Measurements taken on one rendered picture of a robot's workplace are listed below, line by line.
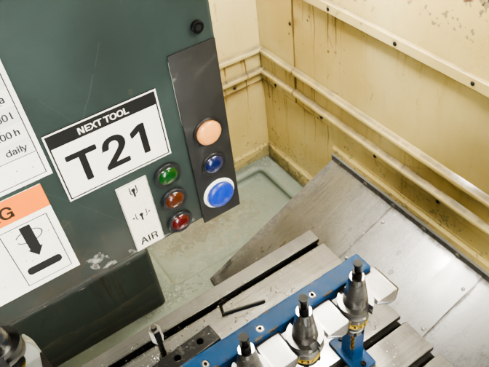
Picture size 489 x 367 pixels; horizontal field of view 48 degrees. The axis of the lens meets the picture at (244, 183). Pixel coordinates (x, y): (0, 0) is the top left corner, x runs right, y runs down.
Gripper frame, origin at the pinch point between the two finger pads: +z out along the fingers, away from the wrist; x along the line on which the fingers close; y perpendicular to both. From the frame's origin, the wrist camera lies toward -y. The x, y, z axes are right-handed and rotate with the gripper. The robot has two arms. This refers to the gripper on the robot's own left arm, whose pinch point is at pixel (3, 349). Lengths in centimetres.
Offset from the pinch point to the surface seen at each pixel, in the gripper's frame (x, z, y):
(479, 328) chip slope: 90, -24, 52
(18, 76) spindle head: 16, -21, -51
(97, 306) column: 16, 43, 57
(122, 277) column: 25, 44, 51
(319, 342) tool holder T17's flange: 42.1, -22.3, 10.8
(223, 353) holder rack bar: 28.4, -14.6, 10.6
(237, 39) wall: 92, 81, 19
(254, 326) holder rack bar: 35.2, -13.5, 10.7
